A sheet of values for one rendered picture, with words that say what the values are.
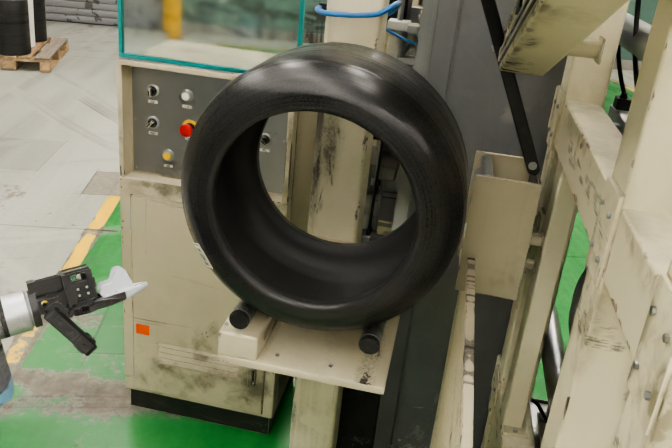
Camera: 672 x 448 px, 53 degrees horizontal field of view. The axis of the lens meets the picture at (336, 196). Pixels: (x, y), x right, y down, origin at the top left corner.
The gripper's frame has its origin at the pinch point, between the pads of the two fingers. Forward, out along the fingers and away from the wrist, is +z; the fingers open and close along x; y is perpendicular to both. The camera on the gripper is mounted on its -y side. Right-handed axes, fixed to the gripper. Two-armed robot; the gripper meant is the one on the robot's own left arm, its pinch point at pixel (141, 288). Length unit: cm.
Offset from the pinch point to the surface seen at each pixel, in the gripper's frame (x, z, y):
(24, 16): 621, 45, 168
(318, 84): -26, 34, 32
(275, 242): 15.6, 35.2, -1.7
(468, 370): -43, 44, -21
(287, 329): 9.3, 31.4, -21.3
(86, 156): 372, 41, 22
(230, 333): 2.2, 16.0, -15.4
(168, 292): 87, 21, -23
